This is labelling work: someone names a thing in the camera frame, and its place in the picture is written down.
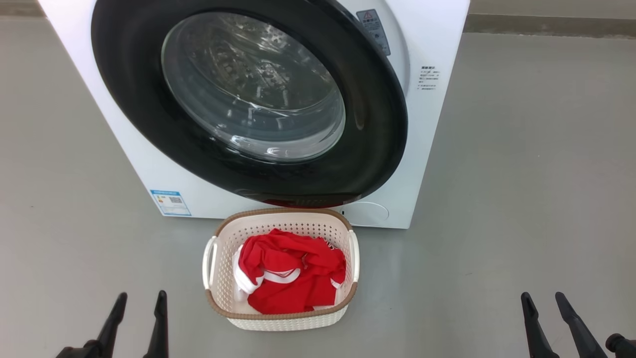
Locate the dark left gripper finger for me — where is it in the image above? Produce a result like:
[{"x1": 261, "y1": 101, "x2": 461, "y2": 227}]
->
[
  {"x1": 96, "y1": 292, "x2": 128, "y2": 358},
  {"x1": 144, "y1": 290, "x2": 169, "y2": 358}
]

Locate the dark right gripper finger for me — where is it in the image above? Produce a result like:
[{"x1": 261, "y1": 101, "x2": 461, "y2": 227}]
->
[
  {"x1": 555, "y1": 291, "x2": 608, "y2": 358},
  {"x1": 520, "y1": 292, "x2": 560, "y2": 358}
]

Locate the white garment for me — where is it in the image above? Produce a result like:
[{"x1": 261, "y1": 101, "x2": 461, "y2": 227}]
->
[{"x1": 232, "y1": 245, "x2": 265, "y2": 305}]

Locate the black-rimmed glass washer door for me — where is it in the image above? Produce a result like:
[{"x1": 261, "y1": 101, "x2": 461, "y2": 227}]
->
[{"x1": 90, "y1": 0, "x2": 409, "y2": 209}]

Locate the cream basket with brown rim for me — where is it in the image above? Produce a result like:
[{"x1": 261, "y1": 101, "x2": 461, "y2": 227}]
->
[{"x1": 202, "y1": 207, "x2": 360, "y2": 332}]

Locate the white front-load washing machine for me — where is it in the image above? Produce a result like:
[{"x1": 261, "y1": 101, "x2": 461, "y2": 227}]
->
[{"x1": 39, "y1": 0, "x2": 471, "y2": 230}]

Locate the blue energy label sticker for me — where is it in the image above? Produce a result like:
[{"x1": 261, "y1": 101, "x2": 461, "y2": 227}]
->
[{"x1": 150, "y1": 189, "x2": 192, "y2": 217}]

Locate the round white filter cover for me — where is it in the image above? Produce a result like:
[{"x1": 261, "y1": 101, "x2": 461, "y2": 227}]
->
[{"x1": 342, "y1": 201, "x2": 390, "y2": 226}]

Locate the grey warning label strip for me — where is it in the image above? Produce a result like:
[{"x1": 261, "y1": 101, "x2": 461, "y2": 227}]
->
[{"x1": 356, "y1": 8, "x2": 392, "y2": 57}]

